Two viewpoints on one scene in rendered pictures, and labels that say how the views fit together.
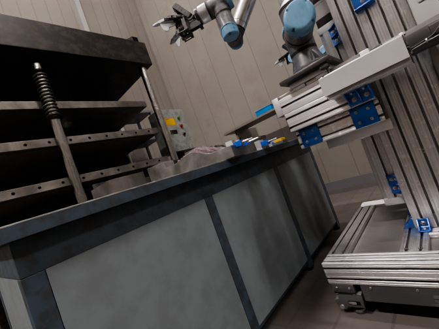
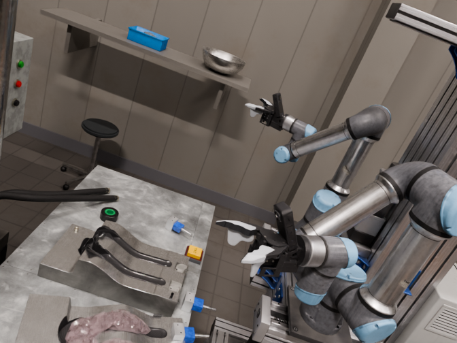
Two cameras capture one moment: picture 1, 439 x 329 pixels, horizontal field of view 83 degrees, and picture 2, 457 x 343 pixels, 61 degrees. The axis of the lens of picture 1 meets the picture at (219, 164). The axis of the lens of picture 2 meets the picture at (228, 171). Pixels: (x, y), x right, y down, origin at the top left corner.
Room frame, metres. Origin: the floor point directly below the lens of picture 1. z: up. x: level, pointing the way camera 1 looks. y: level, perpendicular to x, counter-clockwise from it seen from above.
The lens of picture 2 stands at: (0.68, 0.58, 1.92)
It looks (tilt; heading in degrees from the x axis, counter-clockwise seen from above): 24 degrees down; 314
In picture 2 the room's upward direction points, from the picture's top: 22 degrees clockwise
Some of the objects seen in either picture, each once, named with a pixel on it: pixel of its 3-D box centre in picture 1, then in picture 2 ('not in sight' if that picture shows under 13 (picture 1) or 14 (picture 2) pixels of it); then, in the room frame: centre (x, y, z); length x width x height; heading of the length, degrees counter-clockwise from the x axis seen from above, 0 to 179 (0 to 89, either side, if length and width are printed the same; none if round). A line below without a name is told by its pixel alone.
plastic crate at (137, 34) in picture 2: (266, 110); (148, 38); (3.38, -0.87, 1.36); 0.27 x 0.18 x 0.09; 48
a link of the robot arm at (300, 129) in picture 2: not in sight; (302, 131); (1.75, -0.89, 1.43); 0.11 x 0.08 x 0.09; 22
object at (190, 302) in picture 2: (266, 142); (199, 305); (1.42, -0.30, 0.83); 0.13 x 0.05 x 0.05; 51
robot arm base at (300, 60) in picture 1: (307, 61); (326, 306); (1.09, -0.53, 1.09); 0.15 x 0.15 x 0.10
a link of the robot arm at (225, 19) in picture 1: (228, 28); (311, 276); (1.06, -0.24, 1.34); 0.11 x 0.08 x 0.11; 163
